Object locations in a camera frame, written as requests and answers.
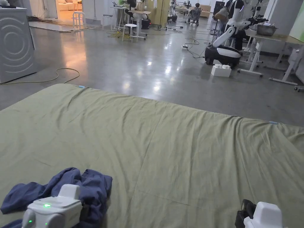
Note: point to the bed with pale green sheet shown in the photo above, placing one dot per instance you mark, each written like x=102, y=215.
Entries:
x=166, y=154

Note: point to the dark blue shirt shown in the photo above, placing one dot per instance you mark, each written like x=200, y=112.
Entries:
x=92, y=190

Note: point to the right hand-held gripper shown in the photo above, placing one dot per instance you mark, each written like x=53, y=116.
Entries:
x=257, y=217

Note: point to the white block-shaped box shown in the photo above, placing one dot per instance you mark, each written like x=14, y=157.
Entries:
x=221, y=70

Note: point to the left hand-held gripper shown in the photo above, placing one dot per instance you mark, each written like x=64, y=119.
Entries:
x=55, y=208

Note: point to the white and black robot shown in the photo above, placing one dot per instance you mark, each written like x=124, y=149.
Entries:
x=228, y=40

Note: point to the white power strip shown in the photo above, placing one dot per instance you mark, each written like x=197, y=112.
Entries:
x=184, y=46

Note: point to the white desk with cardboard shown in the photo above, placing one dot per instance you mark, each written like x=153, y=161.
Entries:
x=142, y=21

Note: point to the white washing machine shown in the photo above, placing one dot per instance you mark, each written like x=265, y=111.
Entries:
x=14, y=42

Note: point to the white desk with laptop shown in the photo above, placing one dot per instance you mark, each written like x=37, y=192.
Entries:
x=119, y=14

